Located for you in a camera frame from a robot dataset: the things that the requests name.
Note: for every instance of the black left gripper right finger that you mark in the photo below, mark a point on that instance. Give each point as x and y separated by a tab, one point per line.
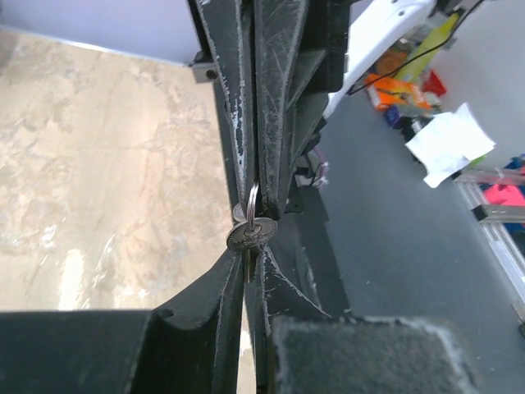
299	348

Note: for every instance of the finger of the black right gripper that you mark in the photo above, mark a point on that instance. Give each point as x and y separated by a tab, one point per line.
278	28
228	31

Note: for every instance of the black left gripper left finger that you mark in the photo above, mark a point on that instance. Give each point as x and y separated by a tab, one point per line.
189	344

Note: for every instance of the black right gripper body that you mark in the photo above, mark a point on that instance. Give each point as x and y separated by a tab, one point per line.
319	68

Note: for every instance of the silver key bunch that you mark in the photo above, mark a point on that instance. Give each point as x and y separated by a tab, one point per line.
250	233

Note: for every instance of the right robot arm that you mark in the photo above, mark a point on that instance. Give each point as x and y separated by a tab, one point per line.
370	35

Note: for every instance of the orange box clutter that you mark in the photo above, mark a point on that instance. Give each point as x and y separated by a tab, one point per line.
387	91

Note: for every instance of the white paper sheet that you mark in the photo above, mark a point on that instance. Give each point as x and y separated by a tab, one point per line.
448	143

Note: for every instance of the aluminium frame rail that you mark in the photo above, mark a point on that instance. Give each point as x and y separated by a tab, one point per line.
493	217

